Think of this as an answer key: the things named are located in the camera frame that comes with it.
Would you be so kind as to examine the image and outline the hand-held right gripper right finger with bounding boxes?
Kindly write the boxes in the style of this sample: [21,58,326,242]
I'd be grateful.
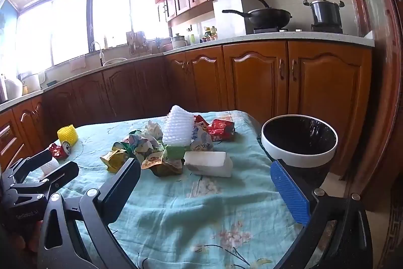
[270,160,374,269]

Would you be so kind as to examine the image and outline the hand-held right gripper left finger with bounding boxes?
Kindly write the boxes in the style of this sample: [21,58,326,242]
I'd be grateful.
[38,157,142,269]

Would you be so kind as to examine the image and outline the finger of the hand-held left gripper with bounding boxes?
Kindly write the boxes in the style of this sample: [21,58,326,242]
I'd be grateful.
[2,149,54,184]
[6,161,80,203]

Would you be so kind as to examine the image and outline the small white foam net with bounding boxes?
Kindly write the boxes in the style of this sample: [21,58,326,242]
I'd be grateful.
[39,157,60,176]

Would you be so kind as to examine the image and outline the white rimmed bin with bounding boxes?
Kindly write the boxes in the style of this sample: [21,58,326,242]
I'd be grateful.
[261,114,339,194]

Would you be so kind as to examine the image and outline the crushed green can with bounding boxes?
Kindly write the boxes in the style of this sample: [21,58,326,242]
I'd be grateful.
[112,140,131,152]

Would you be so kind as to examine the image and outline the red snack wrapper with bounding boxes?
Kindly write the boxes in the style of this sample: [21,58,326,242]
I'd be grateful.
[208,118,236,142]

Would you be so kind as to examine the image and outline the crushed red can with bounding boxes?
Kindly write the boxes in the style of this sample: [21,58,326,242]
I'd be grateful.
[49,140,74,160]

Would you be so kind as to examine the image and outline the yellow snack wrapper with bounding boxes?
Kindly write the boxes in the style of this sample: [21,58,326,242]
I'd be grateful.
[100,149,129,173]

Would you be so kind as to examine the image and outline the yellow foam net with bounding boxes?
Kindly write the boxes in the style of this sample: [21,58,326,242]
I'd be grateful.
[57,125,79,145]

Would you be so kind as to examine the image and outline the brown orange snack wrapper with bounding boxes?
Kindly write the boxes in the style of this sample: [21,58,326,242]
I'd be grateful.
[141,152,184,177]

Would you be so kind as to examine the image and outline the crumpled white green wrapper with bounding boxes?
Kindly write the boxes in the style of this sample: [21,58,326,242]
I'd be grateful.
[127,130,164,162]

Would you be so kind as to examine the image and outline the green box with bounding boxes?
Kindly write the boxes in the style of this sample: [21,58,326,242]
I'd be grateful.
[164,144,189,161]

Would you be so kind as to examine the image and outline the crumpled white paper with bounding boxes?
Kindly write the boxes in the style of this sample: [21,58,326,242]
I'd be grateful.
[144,120,164,140]

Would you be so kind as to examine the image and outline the teal floral tablecloth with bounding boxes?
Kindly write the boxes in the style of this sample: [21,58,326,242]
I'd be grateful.
[23,110,315,269]

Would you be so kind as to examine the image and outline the white jar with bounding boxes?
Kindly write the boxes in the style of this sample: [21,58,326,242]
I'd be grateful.
[5,77,24,101]

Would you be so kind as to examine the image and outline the large white foam net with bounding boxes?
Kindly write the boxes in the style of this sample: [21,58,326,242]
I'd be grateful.
[162,105,195,145]

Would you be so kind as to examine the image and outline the white foam block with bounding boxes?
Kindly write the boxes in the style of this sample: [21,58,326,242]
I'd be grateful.
[183,151,233,178]

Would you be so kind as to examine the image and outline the dark patterned floor mat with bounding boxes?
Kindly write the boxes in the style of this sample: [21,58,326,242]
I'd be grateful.
[375,187,403,269]

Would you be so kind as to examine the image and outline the white hanging cloth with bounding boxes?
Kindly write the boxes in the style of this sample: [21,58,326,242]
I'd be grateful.
[71,56,87,71]

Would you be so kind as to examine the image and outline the wooden lower cabinets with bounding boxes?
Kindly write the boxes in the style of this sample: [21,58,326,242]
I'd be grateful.
[0,40,374,169]

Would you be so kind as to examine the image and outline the chrome faucet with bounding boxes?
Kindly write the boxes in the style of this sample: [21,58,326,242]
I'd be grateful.
[90,41,104,66]

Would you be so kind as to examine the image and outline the kitchen window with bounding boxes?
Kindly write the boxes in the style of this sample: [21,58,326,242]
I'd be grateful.
[0,0,171,74]

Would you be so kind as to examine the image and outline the utensil rack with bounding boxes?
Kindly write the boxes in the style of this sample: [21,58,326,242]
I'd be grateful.
[126,31,148,55]

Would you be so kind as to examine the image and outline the white lidded pot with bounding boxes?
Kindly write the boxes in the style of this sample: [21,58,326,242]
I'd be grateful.
[172,34,189,49]

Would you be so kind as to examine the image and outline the gas stove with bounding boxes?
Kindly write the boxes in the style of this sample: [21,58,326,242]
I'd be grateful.
[253,24,344,35]

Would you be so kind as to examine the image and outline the row of condiment bottles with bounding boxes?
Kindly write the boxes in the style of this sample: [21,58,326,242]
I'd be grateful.
[201,26,218,43]

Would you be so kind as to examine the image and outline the black wok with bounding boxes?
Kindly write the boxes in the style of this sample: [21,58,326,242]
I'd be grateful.
[222,0,293,28]

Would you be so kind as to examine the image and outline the black lidded pot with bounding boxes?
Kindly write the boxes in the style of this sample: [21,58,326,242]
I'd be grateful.
[303,0,345,26]

